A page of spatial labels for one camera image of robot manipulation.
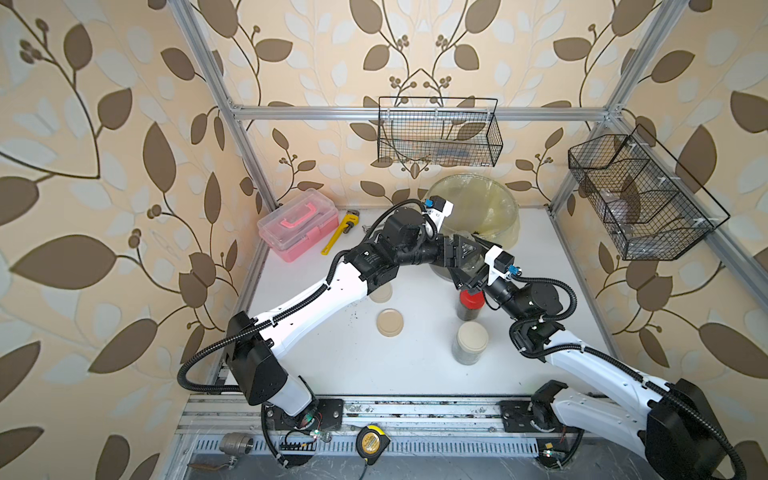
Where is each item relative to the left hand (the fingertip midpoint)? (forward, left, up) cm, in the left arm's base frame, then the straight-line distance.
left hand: (466, 241), depth 65 cm
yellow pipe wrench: (+36, +35, -35) cm, 61 cm away
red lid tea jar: (-3, -6, -25) cm, 26 cm away
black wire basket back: (+48, -1, -2) cm, 48 cm away
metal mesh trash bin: (+27, -12, -15) cm, 33 cm away
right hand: (+1, +1, -3) cm, 3 cm away
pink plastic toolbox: (+28, +49, -26) cm, 62 cm away
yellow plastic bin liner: (+27, -12, -16) cm, 34 cm away
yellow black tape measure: (-34, +21, -33) cm, 51 cm away
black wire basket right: (+12, -48, -1) cm, 49 cm away
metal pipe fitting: (-34, +52, -32) cm, 70 cm away
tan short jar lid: (-3, +17, -37) cm, 41 cm away
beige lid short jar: (-4, -1, -3) cm, 5 cm away
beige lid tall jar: (-13, -4, -24) cm, 27 cm away
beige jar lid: (+6, +20, -36) cm, 41 cm away
